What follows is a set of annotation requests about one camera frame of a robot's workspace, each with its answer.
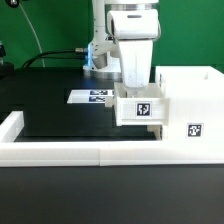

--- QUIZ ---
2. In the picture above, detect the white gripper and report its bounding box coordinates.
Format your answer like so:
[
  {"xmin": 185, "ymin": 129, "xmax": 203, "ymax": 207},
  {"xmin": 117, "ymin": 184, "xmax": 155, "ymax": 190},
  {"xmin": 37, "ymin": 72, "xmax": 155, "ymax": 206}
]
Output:
[{"xmin": 107, "ymin": 9, "xmax": 160, "ymax": 96}]

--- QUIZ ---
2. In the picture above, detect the white drawer tray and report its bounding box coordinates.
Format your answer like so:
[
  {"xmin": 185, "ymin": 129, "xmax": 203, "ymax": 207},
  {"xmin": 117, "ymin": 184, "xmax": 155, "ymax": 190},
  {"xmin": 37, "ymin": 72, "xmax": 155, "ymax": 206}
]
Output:
[
  {"xmin": 105, "ymin": 83, "xmax": 169, "ymax": 126},
  {"xmin": 147, "ymin": 125, "xmax": 166, "ymax": 140}
]

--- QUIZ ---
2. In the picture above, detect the white drawer cabinet box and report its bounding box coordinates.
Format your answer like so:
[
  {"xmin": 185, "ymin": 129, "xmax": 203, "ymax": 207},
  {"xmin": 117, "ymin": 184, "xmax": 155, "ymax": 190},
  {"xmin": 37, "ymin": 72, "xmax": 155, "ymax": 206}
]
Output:
[{"xmin": 155, "ymin": 66, "xmax": 224, "ymax": 141}]

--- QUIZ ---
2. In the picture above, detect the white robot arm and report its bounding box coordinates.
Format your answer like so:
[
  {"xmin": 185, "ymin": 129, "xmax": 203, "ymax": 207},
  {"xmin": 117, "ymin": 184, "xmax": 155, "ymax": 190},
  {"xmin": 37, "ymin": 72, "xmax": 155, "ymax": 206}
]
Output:
[{"xmin": 83, "ymin": 0, "xmax": 161, "ymax": 97}]

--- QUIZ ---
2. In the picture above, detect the white marker tag sheet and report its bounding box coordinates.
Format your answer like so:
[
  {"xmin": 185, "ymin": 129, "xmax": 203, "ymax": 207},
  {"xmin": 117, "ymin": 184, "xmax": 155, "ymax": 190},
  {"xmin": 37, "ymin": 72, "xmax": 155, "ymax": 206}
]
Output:
[{"xmin": 67, "ymin": 89, "xmax": 113, "ymax": 104}]

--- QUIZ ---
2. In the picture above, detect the black raised platform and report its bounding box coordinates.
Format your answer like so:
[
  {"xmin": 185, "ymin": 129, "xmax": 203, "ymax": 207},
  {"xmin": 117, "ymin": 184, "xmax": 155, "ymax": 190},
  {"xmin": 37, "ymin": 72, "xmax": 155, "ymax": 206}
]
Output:
[{"xmin": 0, "ymin": 68, "xmax": 155, "ymax": 142}]

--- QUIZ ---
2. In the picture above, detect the black stand on left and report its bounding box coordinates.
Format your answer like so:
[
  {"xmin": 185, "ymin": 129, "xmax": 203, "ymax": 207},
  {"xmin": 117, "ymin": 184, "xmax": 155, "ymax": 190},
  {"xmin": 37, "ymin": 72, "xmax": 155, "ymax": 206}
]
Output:
[{"xmin": 0, "ymin": 41, "xmax": 14, "ymax": 78}]

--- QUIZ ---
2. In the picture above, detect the black cable bundle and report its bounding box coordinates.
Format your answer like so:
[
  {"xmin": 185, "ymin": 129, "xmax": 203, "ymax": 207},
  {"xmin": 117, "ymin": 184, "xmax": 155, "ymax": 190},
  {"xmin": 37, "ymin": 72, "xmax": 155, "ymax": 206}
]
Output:
[{"xmin": 21, "ymin": 47, "xmax": 89, "ymax": 69}]

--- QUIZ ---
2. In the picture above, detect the thin white cable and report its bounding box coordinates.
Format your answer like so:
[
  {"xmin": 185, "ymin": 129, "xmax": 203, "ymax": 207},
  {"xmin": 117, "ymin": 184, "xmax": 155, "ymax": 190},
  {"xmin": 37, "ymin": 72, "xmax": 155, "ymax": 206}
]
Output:
[{"xmin": 18, "ymin": 3, "xmax": 46, "ymax": 68}]

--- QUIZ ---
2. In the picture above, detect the white foam border frame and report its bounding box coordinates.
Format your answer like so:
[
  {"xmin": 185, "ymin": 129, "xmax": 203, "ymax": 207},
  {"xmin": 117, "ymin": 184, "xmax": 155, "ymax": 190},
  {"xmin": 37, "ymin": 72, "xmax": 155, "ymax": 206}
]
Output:
[{"xmin": 0, "ymin": 111, "xmax": 224, "ymax": 167}]

